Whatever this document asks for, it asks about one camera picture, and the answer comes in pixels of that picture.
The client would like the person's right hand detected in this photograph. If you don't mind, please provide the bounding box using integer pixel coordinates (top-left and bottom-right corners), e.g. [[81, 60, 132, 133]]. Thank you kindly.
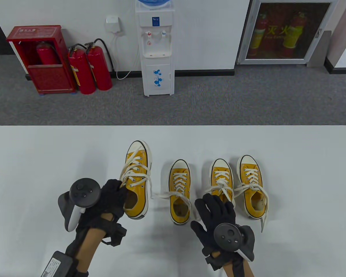
[[191, 193, 237, 258]]

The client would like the person's left hand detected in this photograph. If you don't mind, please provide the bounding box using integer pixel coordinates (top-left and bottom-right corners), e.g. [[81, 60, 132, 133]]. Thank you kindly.
[[81, 179, 129, 222]]

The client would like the white shoe lace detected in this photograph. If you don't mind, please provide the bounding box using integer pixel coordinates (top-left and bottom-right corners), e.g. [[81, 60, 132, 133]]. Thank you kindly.
[[205, 170, 236, 208], [234, 168, 269, 233], [156, 172, 202, 222], [120, 147, 154, 199]]

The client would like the person's right forearm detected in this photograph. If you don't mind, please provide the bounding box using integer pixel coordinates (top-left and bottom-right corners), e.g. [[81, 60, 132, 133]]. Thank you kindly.
[[222, 254, 254, 277]]

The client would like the person's left forearm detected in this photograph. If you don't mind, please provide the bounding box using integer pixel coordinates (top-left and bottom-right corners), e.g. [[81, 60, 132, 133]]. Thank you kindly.
[[74, 214, 111, 272]]

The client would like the black white handheld controller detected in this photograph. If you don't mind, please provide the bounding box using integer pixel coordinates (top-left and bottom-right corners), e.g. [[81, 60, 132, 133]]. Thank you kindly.
[[58, 178, 101, 232], [213, 223, 255, 262]]

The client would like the black box with white label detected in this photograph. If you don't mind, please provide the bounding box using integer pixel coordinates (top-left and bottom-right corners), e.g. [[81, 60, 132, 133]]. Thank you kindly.
[[40, 250, 79, 277]]

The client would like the red extinguisher cabinet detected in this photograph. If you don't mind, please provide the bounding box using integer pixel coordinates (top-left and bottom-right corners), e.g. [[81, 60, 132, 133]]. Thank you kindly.
[[6, 25, 77, 95]]

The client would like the white water dispenser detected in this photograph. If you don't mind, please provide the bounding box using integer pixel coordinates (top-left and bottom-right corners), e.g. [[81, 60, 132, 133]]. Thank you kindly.
[[135, 3, 176, 97]]

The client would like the red yellow fire extinguisher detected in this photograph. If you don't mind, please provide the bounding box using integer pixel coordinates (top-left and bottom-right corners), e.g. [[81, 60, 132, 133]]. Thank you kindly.
[[249, 13, 268, 58], [283, 12, 307, 58]]

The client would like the glass door fire cabinet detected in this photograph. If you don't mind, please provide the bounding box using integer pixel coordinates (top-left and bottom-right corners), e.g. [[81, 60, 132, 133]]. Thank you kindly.
[[237, 0, 339, 65]]

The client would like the blue water bottle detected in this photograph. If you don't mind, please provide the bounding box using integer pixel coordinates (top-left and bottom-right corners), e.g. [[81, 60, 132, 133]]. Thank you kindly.
[[137, 0, 171, 8]]

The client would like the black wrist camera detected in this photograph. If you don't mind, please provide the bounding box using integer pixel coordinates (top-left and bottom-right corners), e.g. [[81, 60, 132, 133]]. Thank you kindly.
[[102, 222, 127, 246]]

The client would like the white power cable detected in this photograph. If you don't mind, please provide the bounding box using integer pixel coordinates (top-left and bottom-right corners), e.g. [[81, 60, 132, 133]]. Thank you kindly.
[[112, 32, 140, 80]]

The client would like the white wall box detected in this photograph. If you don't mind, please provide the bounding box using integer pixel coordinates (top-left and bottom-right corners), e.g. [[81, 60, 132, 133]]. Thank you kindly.
[[105, 16, 122, 33]]

